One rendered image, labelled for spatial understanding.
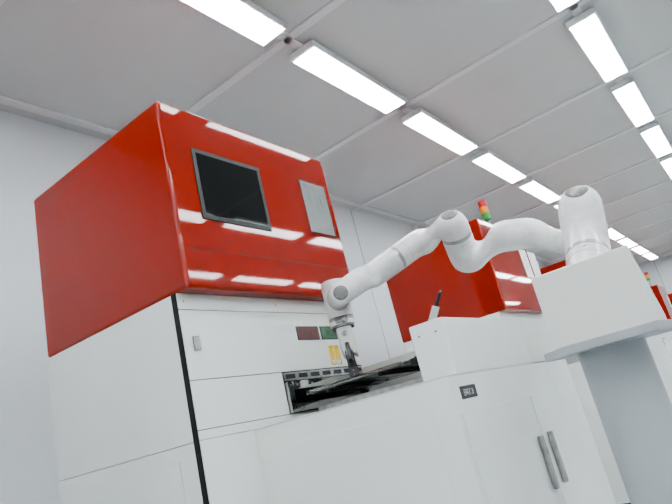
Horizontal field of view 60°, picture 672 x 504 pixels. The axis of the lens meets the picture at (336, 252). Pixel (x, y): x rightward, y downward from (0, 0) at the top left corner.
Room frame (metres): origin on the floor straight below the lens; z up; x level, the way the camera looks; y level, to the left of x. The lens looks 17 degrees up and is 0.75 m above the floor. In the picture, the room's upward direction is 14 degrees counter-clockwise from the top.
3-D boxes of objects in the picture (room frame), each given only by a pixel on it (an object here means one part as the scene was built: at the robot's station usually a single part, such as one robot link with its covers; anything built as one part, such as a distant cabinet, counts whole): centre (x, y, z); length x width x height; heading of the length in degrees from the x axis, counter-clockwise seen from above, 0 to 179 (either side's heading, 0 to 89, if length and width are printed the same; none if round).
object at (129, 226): (2.07, 0.50, 1.52); 0.81 x 0.75 x 0.60; 147
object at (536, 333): (2.20, -0.35, 0.89); 0.62 x 0.35 x 0.14; 57
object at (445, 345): (1.68, -0.32, 0.89); 0.55 x 0.09 x 0.14; 147
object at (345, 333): (1.93, 0.04, 1.03); 0.10 x 0.07 x 0.11; 0
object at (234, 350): (1.90, 0.24, 1.02); 0.81 x 0.03 x 0.40; 147
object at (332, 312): (1.92, 0.04, 1.17); 0.09 x 0.08 x 0.13; 10
